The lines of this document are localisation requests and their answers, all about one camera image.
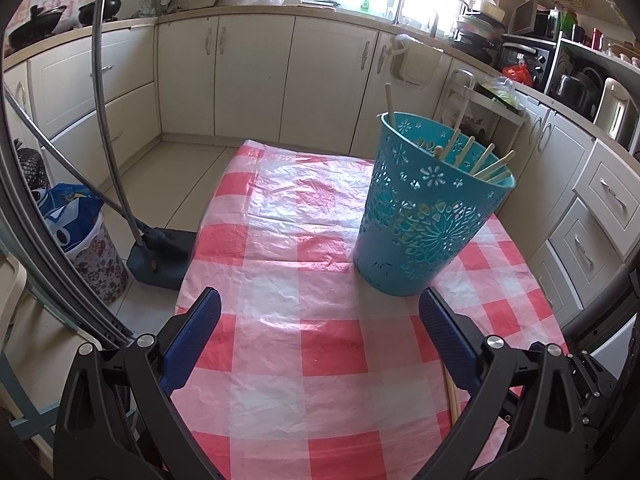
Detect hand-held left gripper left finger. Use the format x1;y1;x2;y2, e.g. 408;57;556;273
52;287;223;480

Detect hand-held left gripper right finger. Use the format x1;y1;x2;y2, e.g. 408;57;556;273
419;287;588;480

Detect bag of green vegetables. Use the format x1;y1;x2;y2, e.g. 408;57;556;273
477;76;523;108

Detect black electric kettle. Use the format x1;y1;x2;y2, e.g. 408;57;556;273
552;67;601;113

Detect cream hanging door bin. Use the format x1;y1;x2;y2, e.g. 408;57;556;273
390;35;445;86

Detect floral trash bin blue bag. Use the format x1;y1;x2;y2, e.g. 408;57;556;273
40;182;131;306

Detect black wok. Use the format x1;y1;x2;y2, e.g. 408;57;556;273
9;6;68;48

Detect white rolling cart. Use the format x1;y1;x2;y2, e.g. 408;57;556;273
435;70;526;146

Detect red plastic bag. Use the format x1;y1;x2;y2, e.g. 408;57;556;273
501;62;533;86

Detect black microwave oven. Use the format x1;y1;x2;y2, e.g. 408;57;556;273
510;0;556;38

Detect black textured object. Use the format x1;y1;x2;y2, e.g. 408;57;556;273
17;147;48;201

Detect black cooking pot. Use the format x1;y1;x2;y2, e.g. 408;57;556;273
80;0;121;23

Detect white electric thermos pot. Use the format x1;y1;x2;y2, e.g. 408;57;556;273
592;77;638;138

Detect black toaster oven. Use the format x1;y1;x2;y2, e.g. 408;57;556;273
500;35;558;88

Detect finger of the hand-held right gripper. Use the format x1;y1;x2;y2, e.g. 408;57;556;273
570;352;618;431

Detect long-handled broom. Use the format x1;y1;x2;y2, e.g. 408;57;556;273
5;85;191;263

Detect blue long-handled dustpan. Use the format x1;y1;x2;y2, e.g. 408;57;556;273
52;0;193;292

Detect cream lower kitchen cabinets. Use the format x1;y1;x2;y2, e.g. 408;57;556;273
2;7;640;331

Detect stack of pots and dishes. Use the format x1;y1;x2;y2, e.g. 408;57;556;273
452;15;506;58

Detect teal perforated plastic basket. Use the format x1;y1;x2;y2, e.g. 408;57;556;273
352;111;517;297

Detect white counter shelf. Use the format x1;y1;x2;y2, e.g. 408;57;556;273
545;37;640;156

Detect red white checked tablecloth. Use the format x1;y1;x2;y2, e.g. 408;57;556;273
165;140;571;480

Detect bundle of wooden chopsticks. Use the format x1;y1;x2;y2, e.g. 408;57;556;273
432;127;516;183

